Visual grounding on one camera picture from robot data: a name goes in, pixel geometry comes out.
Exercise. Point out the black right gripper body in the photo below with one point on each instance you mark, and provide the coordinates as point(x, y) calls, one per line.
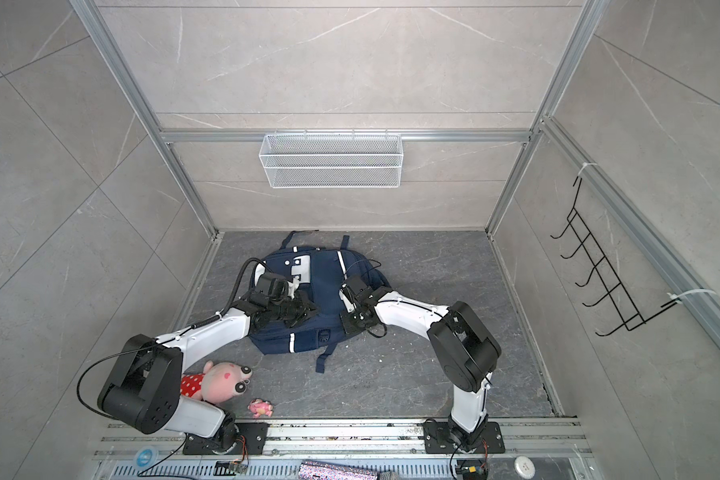
point(353, 322)

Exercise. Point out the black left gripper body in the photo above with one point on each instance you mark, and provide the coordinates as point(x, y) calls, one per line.
point(295, 311)

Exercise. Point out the navy blue student backpack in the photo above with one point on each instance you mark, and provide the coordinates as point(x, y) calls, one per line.
point(320, 273)

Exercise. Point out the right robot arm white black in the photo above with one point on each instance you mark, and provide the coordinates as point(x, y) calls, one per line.
point(466, 350)

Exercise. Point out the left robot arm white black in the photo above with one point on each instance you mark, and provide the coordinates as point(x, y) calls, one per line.
point(143, 387)

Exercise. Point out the pink plush pig toy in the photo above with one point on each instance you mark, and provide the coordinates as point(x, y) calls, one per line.
point(217, 383)

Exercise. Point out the small pink toy figure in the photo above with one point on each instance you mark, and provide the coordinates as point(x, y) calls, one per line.
point(260, 408)

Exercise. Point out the glittery purple pouch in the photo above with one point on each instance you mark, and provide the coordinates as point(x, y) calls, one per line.
point(314, 470)

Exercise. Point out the white round button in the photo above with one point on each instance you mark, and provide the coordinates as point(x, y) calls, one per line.
point(524, 467)

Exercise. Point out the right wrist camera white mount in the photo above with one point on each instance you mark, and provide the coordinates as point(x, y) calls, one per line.
point(349, 305)

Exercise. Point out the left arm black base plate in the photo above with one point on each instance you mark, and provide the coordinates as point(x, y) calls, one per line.
point(231, 439)

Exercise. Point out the white wire mesh basket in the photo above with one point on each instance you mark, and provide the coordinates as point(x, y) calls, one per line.
point(336, 160)

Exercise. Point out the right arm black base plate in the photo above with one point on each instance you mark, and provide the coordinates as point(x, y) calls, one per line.
point(438, 441)

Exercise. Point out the black wire hook rack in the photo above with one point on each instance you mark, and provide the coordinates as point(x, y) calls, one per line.
point(603, 273)

